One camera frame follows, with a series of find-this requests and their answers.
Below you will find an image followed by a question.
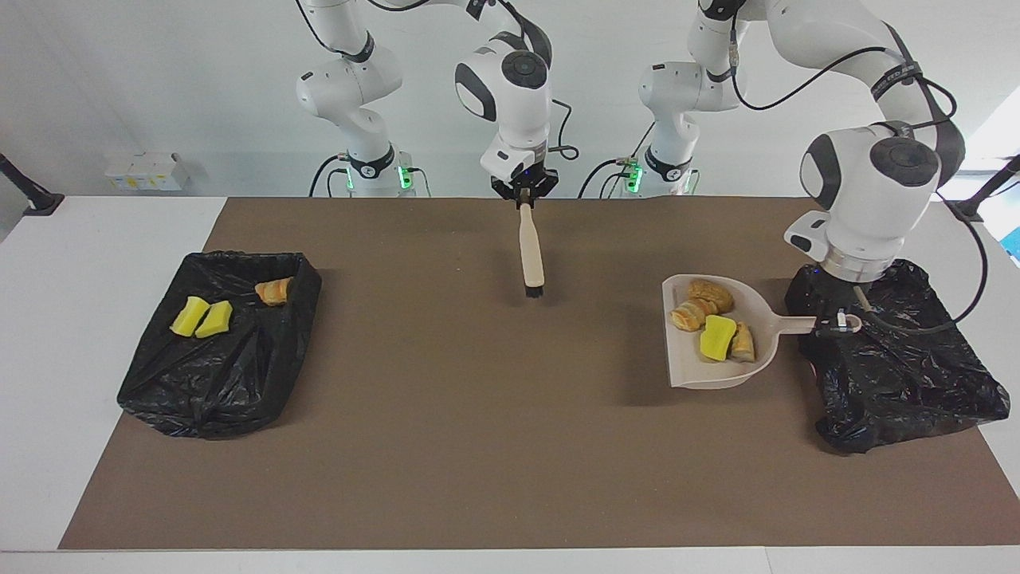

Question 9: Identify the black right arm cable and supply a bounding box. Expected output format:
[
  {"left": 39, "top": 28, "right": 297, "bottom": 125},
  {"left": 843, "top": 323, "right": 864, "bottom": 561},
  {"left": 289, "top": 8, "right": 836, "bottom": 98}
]
[{"left": 367, "top": 0, "right": 580, "bottom": 161}]

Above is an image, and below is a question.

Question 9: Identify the chunky yellow sponge piece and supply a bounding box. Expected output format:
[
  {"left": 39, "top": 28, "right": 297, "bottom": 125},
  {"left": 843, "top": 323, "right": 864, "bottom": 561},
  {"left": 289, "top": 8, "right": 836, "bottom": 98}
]
[{"left": 700, "top": 315, "right": 739, "bottom": 363}]

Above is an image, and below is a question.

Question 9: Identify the white cardboard box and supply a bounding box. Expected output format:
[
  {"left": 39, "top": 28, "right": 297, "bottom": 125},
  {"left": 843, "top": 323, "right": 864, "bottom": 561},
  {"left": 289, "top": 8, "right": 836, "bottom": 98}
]
[
  {"left": 143, "top": 151, "right": 190, "bottom": 192},
  {"left": 104, "top": 154, "right": 148, "bottom": 192}
]

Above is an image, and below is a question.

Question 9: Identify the bin lined with black bag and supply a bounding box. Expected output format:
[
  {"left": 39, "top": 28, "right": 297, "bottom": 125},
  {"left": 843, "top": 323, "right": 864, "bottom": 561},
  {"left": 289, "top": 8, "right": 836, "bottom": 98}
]
[
  {"left": 784, "top": 257, "right": 1011, "bottom": 455},
  {"left": 117, "top": 250, "right": 324, "bottom": 440}
]

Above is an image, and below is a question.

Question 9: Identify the black base power cable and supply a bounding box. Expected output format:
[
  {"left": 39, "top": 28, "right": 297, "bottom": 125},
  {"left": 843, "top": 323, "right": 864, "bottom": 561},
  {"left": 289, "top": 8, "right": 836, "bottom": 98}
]
[
  {"left": 309, "top": 154, "right": 351, "bottom": 198},
  {"left": 579, "top": 157, "right": 642, "bottom": 198}
]

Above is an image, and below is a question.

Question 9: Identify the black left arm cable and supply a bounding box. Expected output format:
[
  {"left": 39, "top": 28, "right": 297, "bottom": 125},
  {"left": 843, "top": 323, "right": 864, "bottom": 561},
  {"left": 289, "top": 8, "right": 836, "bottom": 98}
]
[{"left": 727, "top": 0, "right": 990, "bottom": 335}]

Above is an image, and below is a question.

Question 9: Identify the beige plastic dustpan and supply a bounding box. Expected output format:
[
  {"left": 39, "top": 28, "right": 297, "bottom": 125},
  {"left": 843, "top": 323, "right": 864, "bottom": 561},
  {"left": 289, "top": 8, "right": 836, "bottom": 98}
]
[{"left": 661, "top": 273, "right": 864, "bottom": 391}]

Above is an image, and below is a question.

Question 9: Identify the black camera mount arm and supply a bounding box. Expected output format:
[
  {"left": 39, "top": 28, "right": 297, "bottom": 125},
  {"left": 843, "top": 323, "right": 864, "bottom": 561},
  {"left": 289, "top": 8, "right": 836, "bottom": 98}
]
[
  {"left": 947, "top": 154, "right": 1020, "bottom": 222},
  {"left": 0, "top": 153, "right": 65, "bottom": 217}
]

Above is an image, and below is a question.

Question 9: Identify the beige hand brush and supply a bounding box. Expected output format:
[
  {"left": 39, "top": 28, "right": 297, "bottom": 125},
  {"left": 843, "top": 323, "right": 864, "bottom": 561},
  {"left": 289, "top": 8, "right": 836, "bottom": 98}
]
[{"left": 518, "top": 201, "right": 546, "bottom": 300}]

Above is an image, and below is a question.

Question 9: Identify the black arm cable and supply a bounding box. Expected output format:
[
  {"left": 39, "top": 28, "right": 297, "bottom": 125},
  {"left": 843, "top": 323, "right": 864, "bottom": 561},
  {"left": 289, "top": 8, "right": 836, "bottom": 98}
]
[
  {"left": 367, "top": 0, "right": 580, "bottom": 161},
  {"left": 727, "top": 0, "right": 990, "bottom": 335}
]

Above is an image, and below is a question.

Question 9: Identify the notched yellow sponge piece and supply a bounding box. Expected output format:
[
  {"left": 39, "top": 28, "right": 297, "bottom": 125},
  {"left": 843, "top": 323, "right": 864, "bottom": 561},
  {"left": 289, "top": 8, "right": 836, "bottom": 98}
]
[{"left": 170, "top": 295, "right": 212, "bottom": 338}]

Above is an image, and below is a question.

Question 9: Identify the layered croissant piece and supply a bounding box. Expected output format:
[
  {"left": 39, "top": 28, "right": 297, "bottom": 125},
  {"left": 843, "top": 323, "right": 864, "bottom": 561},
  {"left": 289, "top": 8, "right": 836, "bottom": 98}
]
[{"left": 670, "top": 299, "right": 712, "bottom": 333}]

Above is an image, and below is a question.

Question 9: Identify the beige crusty bread chunk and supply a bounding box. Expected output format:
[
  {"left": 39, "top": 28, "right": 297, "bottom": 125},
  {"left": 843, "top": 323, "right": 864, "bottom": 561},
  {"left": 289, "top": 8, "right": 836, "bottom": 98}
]
[{"left": 255, "top": 277, "right": 296, "bottom": 308}]

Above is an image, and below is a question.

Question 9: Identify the orange-brown nugget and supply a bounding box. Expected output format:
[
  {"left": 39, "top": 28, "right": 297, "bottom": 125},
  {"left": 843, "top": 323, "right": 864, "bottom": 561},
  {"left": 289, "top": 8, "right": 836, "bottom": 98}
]
[{"left": 688, "top": 279, "right": 736, "bottom": 314}]

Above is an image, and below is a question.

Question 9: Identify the curved yellow sponge piece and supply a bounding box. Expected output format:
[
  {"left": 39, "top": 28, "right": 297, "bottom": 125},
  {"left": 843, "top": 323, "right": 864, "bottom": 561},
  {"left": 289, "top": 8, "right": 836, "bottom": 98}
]
[{"left": 195, "top": 300, "right": 234, "bottom": 339}]

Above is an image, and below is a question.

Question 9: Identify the brown table mat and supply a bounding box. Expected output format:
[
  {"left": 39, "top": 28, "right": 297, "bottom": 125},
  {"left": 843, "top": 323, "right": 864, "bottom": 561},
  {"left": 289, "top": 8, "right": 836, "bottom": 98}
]
[{"left": 58, "top": 197, "right": 1020, "bottom": 551}]

